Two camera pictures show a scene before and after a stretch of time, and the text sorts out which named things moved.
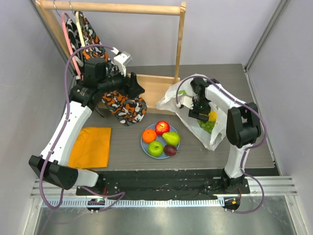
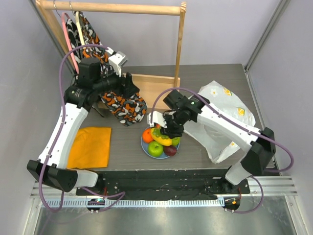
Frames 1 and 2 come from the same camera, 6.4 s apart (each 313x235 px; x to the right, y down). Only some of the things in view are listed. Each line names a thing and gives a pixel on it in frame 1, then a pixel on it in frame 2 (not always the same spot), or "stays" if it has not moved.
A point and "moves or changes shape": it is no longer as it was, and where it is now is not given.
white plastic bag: [170, 99] moves or changes shape
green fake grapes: [208, 126] moves or changes shape
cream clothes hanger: [79, 29] stays
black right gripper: [199, 115] -> [171, 129]
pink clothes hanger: [69, 42] stays
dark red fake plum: [169, 150] stays
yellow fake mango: [212, 116] moves or changes shape
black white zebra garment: [75, 40] stays
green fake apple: [155, 148] stays
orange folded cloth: [90, 148] stays
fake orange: [149, 135] stays
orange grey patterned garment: [129, 111] stays
